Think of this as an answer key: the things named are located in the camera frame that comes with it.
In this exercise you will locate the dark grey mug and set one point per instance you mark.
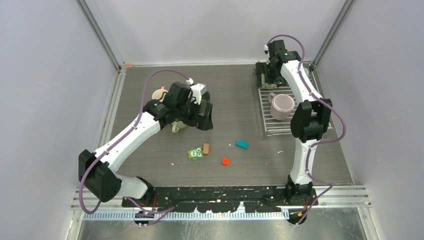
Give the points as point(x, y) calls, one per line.
point(206, 96)

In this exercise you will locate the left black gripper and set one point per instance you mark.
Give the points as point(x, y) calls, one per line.
point(203, 123)

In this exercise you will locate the light green cream mug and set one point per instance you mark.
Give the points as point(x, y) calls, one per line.
point(177, 126)

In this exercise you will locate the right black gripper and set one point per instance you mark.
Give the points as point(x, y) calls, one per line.
point(280, 79)

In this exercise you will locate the cream floral mug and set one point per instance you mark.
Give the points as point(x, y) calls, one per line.
point(265, 85)

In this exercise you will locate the white wire dish rack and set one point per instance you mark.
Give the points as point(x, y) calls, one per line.
point(298, 86)

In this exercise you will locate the red cube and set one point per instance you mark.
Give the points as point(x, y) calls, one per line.
point(225, 161)

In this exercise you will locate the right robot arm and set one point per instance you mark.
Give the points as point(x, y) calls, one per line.
point(309, 122)

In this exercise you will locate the green owl toy block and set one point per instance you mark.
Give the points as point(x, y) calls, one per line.
point(195, 153)

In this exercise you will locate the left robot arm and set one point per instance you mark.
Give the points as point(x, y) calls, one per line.
point(97, 170)

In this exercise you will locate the black base bar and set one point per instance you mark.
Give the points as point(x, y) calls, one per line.
point(222, 199)

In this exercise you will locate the lilac pink mug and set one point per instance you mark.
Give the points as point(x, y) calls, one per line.
point(281, 105)

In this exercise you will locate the teal block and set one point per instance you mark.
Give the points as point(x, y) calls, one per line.
point(242, 144)

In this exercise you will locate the tan wooden block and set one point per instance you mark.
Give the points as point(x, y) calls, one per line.
point(206, 149)

